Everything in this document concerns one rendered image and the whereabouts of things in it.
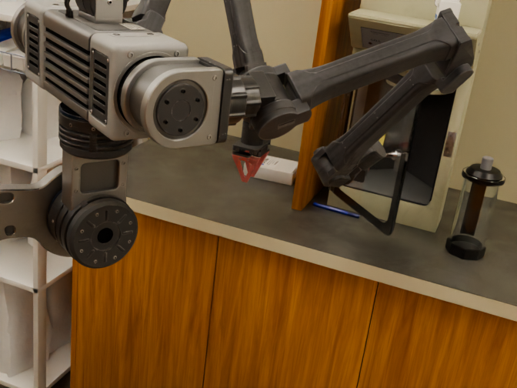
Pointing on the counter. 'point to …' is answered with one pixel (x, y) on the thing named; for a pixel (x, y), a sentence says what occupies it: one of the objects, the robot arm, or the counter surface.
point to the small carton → (448, 7)
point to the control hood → (394, 24)
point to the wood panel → (329, 110)
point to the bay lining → (430, 137)
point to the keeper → (449, 144)
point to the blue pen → (336, 210)
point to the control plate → (376, 36)
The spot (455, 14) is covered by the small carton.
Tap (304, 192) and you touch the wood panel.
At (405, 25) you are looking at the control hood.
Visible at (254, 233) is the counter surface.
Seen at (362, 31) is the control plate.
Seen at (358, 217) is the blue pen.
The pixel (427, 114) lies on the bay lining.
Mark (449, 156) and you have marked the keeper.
